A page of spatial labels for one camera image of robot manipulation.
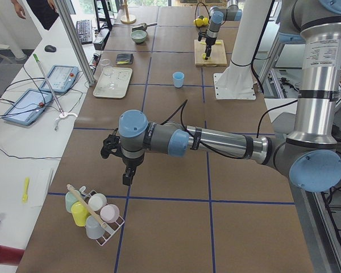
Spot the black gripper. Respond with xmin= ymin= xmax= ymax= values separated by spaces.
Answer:
xmin=205 ymin=43 xmax=213 ymax=57
xmin=122 ymin=156 xmax=144 ymax=186

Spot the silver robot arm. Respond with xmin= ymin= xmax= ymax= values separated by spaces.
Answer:
xmin=118 ymin=1 xmax=341 ymax=192
xmin=205 ymin=1 xmax=242 ymax=60

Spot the yellow lemon lower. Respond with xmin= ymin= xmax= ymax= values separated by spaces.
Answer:
xmin=193 ymin=18 xmax=203 ymax=27

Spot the light blue plastic cup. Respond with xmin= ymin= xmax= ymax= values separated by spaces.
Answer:
xmin=172 ymin=72 xmax=185 ymax=88

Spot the white upturned cup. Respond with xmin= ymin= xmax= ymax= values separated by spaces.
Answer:
xmin=88 ymin=193 xmax=107 ymax=212

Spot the pink upturned cup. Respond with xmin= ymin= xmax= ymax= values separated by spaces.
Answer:
xmin=100 ymin=204 xmax=120 ymax=223

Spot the green upturned cup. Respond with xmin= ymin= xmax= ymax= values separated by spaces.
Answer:
xmin=65 ymin=191 xmax=78 ymax=213

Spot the yellow upturned cup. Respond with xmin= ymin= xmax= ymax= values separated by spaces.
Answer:
xmin=70 ymin=201 xmax=89 ymax=227

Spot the grey upturned cup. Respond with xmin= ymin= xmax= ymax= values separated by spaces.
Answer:
xmin=85 ymin=216 xmax=105 ymax=239

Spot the wooden cup tree stand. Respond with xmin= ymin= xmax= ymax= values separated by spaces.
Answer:
xmin=120 ymin=0 xmax=136 ymax=24

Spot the bamboo cutting board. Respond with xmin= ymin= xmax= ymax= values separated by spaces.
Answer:
xmin=194 ymin=40 xmax=228 ymax=67

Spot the steel ice scoop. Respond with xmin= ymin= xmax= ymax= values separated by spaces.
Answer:
xmin=132 ymin=22 xmax=157 ymax=31

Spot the green bowl of ice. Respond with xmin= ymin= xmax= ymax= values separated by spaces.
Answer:
xmin=130 ymin=30 xmax=147 ymax=44

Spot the silver rod green tip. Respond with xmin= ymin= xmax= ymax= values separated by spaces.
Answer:
xmin=33 ymin=54 xmax=78 ymax=131

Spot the cream bear serving tray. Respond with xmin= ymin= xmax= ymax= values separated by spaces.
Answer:
xmin=93 ymin=68 xmax=132 ymax=99

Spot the grey folded cloth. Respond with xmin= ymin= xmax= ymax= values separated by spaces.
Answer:
xmin=116 ymin=53 xmax=134 ymax=65

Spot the clear wine glass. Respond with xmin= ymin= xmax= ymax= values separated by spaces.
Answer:
xmin=99 ymin=59 xmax=117 ymax=90

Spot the far blue teach pendant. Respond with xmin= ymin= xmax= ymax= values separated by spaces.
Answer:
xmin=47 ymin=65 xmax=79 ymax=94

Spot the blue teach pendant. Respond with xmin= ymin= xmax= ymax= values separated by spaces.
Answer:
xmin=47 ymin=65 xmax=79 ymax=94
xmin=3 ymin=89 xmax=53 ymax=126

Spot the yellow plastic spoon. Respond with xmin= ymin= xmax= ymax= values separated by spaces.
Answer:
xmin=22 ymin=177 xmax=30 ymax=203

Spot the near blue teach pendant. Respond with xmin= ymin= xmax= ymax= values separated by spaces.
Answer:
xmin=3 ymin=89 xmax=53 ymax=126

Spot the black keyboard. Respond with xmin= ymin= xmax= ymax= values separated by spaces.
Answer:
xmin=76 ymin=19 xmax=93 ymax=44

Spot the black computer mouse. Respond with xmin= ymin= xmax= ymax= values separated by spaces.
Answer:
xmin=44 ymin=45 xmax=57 ymax=53

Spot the person in black shirt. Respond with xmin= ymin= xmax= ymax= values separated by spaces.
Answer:
xmin=10 ymin=0 xmax=59 ymax=30

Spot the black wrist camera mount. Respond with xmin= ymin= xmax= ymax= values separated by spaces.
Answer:
xmin=100 ymin=134 xmax=123 ymax=159
xmin=198 ymin=30 xmax=208 ymax=42

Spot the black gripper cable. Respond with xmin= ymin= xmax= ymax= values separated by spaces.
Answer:
xmin=195 ymin=1 xmax=217 ymax=29

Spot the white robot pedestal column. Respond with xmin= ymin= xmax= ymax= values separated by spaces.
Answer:
xmin=214 ymin=0 xmax=274 ymax=100

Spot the white wire cup rack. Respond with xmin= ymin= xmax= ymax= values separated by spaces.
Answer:
xmin=80 ymin=186 xmax=124 ymax=246

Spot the aluminium frame post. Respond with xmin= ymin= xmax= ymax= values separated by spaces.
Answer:
xmin=54 ymin=0 xmax=95 ymax=86

